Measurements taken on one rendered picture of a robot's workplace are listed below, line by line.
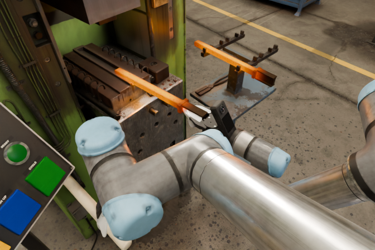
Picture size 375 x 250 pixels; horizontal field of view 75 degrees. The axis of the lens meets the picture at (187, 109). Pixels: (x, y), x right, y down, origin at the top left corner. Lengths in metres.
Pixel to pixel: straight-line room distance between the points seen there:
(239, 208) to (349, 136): 2.24
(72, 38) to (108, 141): 1.02
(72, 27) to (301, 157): 1.79
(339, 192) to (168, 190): 0.33
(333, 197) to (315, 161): 1.60
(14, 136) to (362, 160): 0.76
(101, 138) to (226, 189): 0.21
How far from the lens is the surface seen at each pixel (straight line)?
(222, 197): 0.32
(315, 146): 2.28
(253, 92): 1.42
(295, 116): 2.46
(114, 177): 0.38
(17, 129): 0.76
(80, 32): 1.39
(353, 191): 0.56
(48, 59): 0.96
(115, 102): 0.99
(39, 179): 0.76
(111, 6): 0.85
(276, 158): 0.71
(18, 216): 0.74
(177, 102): 0.85
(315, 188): 0.59
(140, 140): 1.12
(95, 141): 0.41
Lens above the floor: 1.58
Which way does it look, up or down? 43 degrees down
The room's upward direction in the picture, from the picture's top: straight up
